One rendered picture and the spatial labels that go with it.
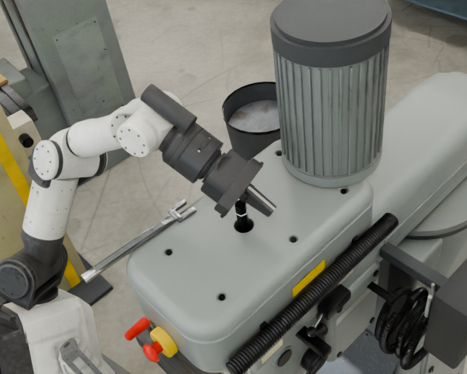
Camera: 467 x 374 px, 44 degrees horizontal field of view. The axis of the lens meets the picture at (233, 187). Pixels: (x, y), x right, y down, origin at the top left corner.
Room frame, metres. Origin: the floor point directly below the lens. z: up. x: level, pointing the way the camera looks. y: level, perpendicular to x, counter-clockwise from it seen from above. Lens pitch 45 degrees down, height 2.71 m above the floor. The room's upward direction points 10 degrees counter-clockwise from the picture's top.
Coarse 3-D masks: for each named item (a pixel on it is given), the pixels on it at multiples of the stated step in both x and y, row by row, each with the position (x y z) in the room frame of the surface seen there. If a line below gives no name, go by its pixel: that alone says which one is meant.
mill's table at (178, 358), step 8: (152, 328) 1.14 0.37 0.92; (144, 336) 1.12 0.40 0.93; (160, 352) 1.04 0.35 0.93; (176, 352) 1.04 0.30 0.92; (160, 360) 1.01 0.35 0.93; (168, 360) 1.01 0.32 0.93; (176, 360) 1.00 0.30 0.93; (184, 360) 1.00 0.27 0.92; (168, 368) 0.98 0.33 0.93; (176, 368) 0.97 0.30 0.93; (184, 368) 0.97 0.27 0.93; (192, 368) 0.96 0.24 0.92
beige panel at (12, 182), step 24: (0, 120) 2.14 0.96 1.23; (0, 144) 2.10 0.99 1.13; (0, 168) 2.08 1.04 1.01; (24, 168) 2.13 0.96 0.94; (0, 192) 2.04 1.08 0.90; (24, 192) 2.10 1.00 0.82; (0, 216) 2.01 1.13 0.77; (24, 216) 2.07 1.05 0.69; (0, 240) 1.98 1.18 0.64; (72, 264) 2.12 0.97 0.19; (72, 288) 2.08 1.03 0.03; (96, 288) 2.05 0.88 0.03
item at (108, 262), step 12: (180, 204) 0.79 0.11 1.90; (168, 216) 0.76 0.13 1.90; (180, 216) 0.75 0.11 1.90; (156, 228) 0.74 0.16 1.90; (132, 240) 0.71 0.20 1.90; (144, 240) 0.71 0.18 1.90; (120, 252) 0.69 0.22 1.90; (96, 264) 0.67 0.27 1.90; (108, 264) 0.67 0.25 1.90; (84, 276) 0.65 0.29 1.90; (96, 276) 0.65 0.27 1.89
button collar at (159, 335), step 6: (156, 330) 0.59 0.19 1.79; (162, 330) 0.58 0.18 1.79; (156, 336) 0.57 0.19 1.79; (162, 336) 0.57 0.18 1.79; (168, 336) 0.57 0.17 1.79; (162, 342) 0.56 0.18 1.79; (168, 342) 0.56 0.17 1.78; (168, 348) 0.55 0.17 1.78; (174, 348) 0.55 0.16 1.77; (168, 354) 0.55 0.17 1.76
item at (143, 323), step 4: (140, 320) 0.66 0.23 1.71; (144, 320) 0.66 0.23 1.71; (136, 324) 0.66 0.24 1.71; (140, 324) 0.65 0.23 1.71; (144, 324) 0.65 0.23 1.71; (148, 324) 0.66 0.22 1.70; (132, 328) 0.65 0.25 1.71; (136, 328) 0.65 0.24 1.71; (140, 328) 0.65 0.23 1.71; (144, 328) 0.65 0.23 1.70; (128, 332) 0.64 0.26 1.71; (132, 332) 0.64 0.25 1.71; (136, 332) 0.64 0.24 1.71; (140, 332) 0.64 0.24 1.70; (128, 336) 0.63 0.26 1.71; (132, 336) 0.63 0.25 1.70; (136, 336) 0.64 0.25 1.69; (128, 340) 0.63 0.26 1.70
